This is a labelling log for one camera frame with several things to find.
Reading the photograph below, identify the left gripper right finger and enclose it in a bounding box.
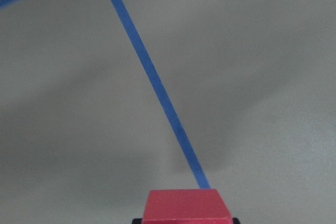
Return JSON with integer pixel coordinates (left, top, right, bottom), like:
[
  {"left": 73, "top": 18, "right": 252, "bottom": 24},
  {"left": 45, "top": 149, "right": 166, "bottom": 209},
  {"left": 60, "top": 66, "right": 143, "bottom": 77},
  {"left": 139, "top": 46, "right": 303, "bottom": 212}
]
[{"left": 232, "top": 217, "right": 239, "bottom": 224}]

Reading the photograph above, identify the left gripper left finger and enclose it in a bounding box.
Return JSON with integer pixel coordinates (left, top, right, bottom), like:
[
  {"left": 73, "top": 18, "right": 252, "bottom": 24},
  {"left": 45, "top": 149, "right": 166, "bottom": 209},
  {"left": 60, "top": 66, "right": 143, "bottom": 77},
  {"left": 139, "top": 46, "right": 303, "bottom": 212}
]
[{"left": 132, "top": 218, "right": 142, "bottom": 224}]

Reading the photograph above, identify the red block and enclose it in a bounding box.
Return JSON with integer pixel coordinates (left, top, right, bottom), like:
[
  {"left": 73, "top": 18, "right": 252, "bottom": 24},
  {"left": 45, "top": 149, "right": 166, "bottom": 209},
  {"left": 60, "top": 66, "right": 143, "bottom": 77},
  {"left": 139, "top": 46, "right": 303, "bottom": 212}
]
[{"left": 141, "top": 189, "right": 234, "bottom": 223}]

